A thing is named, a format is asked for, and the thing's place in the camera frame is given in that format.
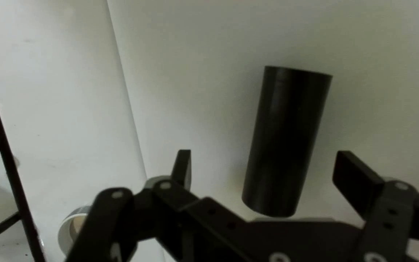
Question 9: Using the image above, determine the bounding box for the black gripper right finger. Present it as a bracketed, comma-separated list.
[331, 148, 419, 262]

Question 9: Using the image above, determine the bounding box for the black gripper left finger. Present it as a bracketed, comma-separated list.
[65, 148, 268, 262]

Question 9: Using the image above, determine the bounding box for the black bottle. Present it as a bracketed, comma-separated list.
[239, 64, 332, 218]

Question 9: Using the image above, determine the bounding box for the small silver round cap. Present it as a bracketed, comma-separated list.
[56, 204, 92, 259]

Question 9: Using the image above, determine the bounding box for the black flat stove grate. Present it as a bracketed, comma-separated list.
[0, 45, 46, 262]

